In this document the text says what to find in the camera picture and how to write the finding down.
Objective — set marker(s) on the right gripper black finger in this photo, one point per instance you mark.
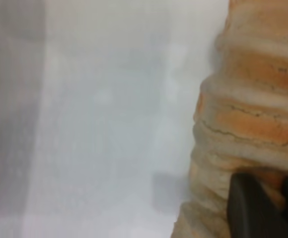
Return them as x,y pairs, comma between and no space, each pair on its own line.
253,213

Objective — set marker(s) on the ridged orange bread loaf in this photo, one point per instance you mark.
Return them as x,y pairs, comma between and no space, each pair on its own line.
245,99

